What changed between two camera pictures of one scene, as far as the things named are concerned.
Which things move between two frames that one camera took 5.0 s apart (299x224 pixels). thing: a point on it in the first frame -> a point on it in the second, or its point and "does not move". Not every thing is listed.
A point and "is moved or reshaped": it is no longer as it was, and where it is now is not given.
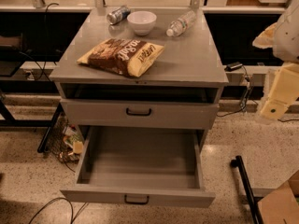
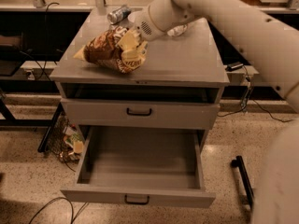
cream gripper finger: x=265 y=38 -> x=128 y=41
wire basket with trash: x=66 y=141 does not move
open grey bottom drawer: x=150 y=165 does not move
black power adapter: x=232 y=66 does not move
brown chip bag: x=122 y=56 is moved or reshaped
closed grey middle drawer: x=104 y=114 does not move
